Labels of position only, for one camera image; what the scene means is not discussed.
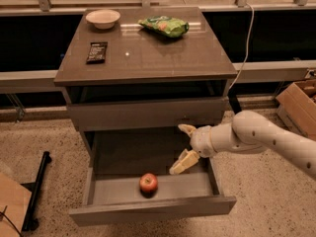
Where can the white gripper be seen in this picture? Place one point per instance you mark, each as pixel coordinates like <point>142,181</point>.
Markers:
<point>201,141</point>

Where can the red apple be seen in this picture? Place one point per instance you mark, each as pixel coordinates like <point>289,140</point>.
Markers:
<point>148,183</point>

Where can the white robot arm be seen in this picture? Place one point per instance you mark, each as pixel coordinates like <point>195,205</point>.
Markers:
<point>248,132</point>

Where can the open grey middle drawer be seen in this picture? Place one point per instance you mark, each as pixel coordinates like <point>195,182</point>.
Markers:
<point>119,158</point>

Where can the grey drawer cabinet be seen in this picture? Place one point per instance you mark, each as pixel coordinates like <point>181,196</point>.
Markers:
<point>142,65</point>

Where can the closed grey top drawer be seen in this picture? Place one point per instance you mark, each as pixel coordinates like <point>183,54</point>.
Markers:
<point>146,114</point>

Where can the cardboard box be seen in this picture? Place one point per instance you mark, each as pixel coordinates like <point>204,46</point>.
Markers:
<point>297,100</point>

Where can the green chip bag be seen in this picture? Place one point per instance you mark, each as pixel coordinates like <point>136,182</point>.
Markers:
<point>166,26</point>

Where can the black snack bar wrapper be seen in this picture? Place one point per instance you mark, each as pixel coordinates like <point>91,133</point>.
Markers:
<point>97,53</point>

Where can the white bowl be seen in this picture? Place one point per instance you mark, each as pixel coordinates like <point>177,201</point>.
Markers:
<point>103,19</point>

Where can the black metal stand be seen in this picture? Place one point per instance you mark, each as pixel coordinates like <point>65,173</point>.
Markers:
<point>30,222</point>

